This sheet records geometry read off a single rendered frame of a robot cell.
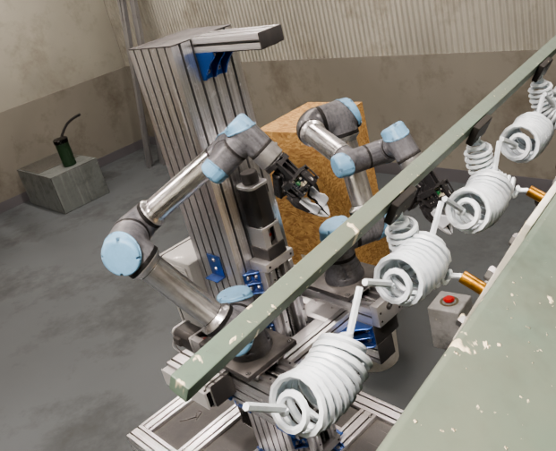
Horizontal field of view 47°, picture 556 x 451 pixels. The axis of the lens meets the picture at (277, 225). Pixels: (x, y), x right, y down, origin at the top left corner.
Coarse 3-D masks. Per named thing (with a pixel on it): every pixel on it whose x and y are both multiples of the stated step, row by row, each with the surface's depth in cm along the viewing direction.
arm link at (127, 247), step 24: (120, 240) 177; (144, 240) 183; (120, 264) 179; (144, 264) 180; (168, 264) 186; (168, 288) 185; (192, 288) 188; (192, 312) 188; (216, 312) 189; (240, 312) 195
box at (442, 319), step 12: (468, 300) 230; (432, 312) 230; (444, 312) 227; (456, 312) 224; (468, 312) 231; (432, 324) 233; (444, 324) 229; (432, 336) 236; (444, 336) 232; (444, 348) 235
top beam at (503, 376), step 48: (528, 240) 58; (528, 288) 53; (480, 336) 48; (528, 336) 49; (432, 384) 44; (480, 384) 45; (528, 384) 46; (432, 432) 41; (480, 432) 42; (528, 432) 43
